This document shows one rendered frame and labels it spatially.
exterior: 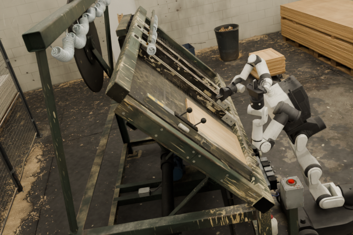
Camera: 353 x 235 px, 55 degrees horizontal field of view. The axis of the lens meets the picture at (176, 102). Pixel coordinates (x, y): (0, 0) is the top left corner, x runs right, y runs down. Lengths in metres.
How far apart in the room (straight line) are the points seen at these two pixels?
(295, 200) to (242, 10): 6.21
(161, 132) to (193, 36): 6.06
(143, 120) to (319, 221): 1.88
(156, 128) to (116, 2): 4.37
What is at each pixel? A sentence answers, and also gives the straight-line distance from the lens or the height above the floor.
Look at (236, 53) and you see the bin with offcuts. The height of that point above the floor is 0.12.
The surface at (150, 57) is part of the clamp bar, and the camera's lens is 2.79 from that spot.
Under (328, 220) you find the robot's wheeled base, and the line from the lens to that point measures 3.26.
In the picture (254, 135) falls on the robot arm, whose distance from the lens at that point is 2.33.
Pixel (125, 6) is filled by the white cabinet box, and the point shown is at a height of 1.55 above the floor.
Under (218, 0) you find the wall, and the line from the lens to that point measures 7.93.
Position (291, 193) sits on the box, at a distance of 2.39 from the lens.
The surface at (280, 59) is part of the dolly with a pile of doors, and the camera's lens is 5.91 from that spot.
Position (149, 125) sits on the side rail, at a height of 1.57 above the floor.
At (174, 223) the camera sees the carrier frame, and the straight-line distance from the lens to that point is 2.43.
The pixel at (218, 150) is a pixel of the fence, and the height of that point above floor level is 1.14.
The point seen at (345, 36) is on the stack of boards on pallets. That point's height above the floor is 0.62.
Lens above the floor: 2.50
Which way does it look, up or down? 26 degrees down
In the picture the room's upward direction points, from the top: 11 degrees counter-clockwise
